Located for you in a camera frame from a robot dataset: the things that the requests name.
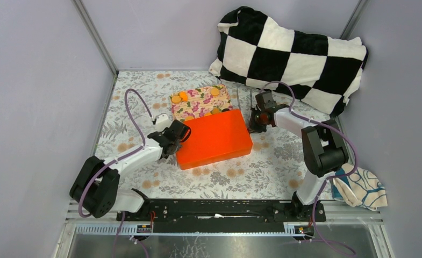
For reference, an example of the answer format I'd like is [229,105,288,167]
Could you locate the orange box lid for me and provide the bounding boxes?
[176,109,253,170]

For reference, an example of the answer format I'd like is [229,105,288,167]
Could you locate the floral table mat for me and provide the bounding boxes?
[95,71,306,199]

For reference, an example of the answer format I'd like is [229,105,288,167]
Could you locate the orange fish shaped cookie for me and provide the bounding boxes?
[178,92,188,102]

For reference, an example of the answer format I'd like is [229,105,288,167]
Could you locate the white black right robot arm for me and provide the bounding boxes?
[248,91,349,221]

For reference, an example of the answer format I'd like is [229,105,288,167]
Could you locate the beige blue patterned cloth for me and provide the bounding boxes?
[332,168,388,211]

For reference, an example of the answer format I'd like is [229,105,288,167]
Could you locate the black white checkered blanket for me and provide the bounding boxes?
[209,6,368,116]

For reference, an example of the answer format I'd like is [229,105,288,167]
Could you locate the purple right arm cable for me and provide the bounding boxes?
[258,81,360,257]

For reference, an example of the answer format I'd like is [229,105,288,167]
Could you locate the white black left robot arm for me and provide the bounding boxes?
[69,110,253,221]

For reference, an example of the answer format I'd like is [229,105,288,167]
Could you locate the floral cookie tray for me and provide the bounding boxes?
[170,84,233,122]

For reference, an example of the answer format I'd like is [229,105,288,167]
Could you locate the orange round cookie on tray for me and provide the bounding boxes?
[210,87,220,97]

